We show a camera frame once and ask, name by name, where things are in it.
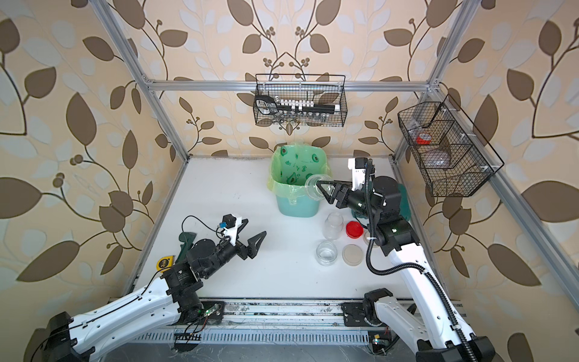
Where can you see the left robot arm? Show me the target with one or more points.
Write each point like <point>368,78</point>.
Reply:
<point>169,298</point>

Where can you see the yellow-green bin liner bag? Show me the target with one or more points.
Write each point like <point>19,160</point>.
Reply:
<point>291,166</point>

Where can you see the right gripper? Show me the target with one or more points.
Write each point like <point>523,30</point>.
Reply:
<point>341,193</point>

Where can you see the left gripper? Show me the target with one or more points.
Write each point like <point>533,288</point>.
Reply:
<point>242,245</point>

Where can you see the back wire basket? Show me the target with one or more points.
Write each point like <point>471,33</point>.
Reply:
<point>299,99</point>

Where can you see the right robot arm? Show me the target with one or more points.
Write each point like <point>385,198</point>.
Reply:
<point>440,334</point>

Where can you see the right wire basket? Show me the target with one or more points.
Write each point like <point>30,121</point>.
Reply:
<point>460,159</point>

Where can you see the green plastic trash bin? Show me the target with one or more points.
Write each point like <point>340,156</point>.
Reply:
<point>304,208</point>

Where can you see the red jar lid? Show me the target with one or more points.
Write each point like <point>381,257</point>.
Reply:
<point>354,230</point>

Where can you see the beige jar lid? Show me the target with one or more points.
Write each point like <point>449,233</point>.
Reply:
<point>352,255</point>
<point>366,237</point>

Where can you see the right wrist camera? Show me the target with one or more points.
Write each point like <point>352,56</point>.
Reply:
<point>360,167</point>

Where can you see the red object in basket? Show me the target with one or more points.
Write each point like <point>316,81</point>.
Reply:
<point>423,139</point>

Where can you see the wire basket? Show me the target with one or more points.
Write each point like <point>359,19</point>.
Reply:
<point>460,159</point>
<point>299,99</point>

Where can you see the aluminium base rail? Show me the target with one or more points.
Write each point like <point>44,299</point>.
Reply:
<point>288,313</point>

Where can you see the green plastic tool case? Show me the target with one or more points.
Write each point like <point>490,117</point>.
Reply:
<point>405,211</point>

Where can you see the yellow tape measure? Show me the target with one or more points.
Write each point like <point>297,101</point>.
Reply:
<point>165,262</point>

